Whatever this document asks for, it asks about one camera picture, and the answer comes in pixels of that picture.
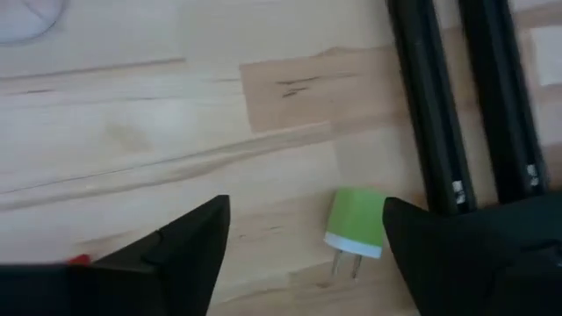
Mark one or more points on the black aluminium frame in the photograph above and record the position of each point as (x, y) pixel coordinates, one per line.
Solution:
(421, 88)

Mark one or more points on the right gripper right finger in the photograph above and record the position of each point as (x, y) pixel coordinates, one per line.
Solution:
(474, 263)

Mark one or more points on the green white charger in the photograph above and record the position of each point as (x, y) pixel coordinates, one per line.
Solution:
(358, 215)

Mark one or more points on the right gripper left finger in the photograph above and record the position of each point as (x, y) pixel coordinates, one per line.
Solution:
(167, 272)

